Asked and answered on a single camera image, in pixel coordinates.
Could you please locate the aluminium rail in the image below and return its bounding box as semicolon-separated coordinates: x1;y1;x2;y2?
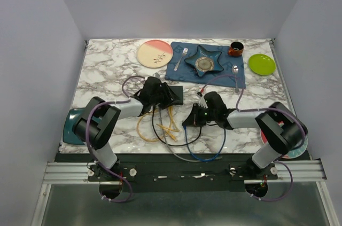
43;160;327;184

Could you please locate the blue cloth placemat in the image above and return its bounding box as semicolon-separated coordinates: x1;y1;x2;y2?
165;42;246;89

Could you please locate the silver spoon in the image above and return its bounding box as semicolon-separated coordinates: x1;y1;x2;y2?
231;65;239;93

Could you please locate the black power cable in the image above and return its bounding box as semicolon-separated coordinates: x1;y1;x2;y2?
151;105;203;147

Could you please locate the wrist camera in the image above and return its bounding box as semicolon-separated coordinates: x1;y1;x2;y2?
198;95;208;108
153;72;161;79

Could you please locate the silver fork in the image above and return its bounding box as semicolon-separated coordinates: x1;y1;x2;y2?
174;48;188;71

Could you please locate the red teal patterned plate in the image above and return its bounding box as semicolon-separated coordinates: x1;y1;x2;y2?
260;127;308;160

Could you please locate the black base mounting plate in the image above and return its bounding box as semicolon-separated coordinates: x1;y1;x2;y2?
54;152;313;193

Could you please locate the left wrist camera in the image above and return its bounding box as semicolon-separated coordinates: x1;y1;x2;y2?
153;72;161;79

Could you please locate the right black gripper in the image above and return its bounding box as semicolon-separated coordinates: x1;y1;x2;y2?
183;103;217;126

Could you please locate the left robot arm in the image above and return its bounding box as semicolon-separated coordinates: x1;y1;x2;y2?
72;76;183;181

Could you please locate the orange brown mug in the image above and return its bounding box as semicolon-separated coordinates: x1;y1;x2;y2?
228;41;244;57

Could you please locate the pink cream round plate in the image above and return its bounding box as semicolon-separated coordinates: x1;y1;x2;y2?
136;40;173;68

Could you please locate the grey ethernet cable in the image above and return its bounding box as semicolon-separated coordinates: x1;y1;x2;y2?
158;108;223;162

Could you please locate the dark grey network switch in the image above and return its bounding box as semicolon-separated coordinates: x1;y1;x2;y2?
170;85;184;105

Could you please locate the yellow ethernet cable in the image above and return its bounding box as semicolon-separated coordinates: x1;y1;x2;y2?
156;105;181;134
137;108;179;142

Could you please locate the blue ethernet cable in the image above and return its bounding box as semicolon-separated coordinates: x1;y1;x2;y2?
183;126;227;162

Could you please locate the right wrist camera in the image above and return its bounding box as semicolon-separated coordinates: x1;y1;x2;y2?
198;95;208;108

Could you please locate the blue star shaped dish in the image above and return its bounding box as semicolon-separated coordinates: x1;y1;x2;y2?
184;45;224;77

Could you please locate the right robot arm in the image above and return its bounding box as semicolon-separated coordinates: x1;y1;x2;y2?
182;91;308;179

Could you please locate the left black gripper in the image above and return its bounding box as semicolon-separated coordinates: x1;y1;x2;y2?
150;82;181;110

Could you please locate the green round plate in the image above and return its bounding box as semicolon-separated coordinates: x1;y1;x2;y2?
248;53;276;76

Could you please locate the teal square plate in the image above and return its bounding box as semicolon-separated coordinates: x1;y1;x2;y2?
62;108;84;146

